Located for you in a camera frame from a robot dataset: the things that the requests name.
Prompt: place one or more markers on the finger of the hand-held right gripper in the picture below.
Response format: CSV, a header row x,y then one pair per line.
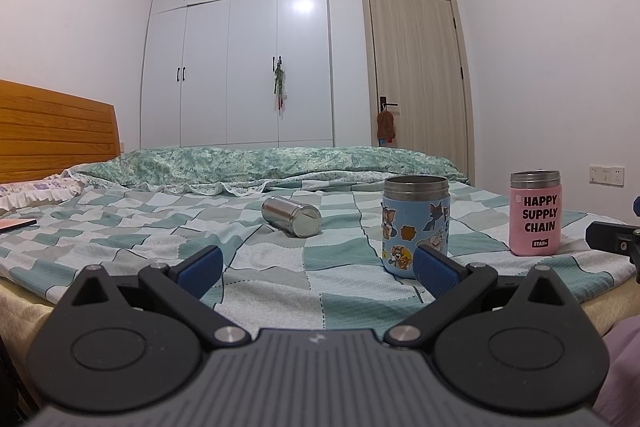
x,y
637,206
607,236

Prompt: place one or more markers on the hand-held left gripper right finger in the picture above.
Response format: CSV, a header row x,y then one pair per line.
x,y
436,274

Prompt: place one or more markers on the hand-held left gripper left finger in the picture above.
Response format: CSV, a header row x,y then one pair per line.
x,y
202,271

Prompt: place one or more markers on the plain steel cup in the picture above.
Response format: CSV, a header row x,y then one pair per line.
x,y
295,217

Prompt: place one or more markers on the blue cartoon cup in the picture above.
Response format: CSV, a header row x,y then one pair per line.
x,y
415,219

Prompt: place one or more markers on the pink cup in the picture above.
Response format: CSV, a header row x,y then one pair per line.
x,y
535,219

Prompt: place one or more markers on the checkered bed sheet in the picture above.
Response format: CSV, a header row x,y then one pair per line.
x,y
150,227

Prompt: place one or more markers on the green floral quilt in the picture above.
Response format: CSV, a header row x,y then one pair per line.
x,y
250,164

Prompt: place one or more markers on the person's pink clothing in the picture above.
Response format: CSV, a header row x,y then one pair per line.
x,y
622,372

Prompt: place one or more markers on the brown hanging cloth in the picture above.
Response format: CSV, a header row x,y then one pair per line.
x,y
386,127

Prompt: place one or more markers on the purple floral pillow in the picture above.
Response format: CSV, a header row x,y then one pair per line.
x,y
35,192

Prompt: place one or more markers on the pink phone on bed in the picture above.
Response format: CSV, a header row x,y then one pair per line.
x,y
15,225

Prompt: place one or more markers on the light wooden door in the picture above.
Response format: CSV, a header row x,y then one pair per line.
x,y
417,77

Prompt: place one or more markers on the green hanging ornament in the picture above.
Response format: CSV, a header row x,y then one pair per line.
x,y
278,84

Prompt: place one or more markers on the wooden headboard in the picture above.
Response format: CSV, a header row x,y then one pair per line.
x,y
55,132

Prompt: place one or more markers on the white wardrobe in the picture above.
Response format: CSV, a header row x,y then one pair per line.
x,y
225,57

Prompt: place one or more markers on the white wall socket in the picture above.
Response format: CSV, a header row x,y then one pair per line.
x,y
606,175

